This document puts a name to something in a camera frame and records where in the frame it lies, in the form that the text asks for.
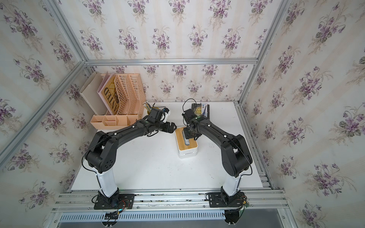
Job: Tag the beige plastic desk organizer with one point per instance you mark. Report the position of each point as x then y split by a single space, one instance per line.
131 97

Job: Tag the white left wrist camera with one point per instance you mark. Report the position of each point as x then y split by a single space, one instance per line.
165 114

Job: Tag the white tissue box base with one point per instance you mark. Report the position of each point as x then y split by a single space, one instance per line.
188 152

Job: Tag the pencils in yellow bucket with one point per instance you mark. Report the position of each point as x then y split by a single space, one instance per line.
145 104

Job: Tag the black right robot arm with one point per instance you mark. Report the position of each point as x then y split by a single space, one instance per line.
236 158

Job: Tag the brown lettered magazine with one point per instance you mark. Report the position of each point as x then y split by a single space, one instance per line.
114 90

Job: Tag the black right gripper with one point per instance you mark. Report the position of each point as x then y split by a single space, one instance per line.
186 135

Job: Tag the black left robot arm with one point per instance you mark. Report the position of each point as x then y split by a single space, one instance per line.
101 154

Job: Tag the white tissue box lid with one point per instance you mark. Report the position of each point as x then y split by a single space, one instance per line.
185 145

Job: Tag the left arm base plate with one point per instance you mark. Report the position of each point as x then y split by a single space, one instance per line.
116 201

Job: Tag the beige cardboard folder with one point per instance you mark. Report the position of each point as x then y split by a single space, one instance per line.
89 92

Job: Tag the white blue pencil box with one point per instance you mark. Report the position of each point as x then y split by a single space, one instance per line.
204 110

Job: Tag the pink folder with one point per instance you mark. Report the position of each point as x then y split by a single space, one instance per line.
106 94

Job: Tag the aluminium rail frame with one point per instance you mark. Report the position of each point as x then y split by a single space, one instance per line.
78 207

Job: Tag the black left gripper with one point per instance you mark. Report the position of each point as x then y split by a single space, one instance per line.
167 129

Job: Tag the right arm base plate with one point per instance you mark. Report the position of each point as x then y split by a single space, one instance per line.
222 200

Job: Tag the black paperback book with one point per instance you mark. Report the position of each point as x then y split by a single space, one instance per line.
196 107

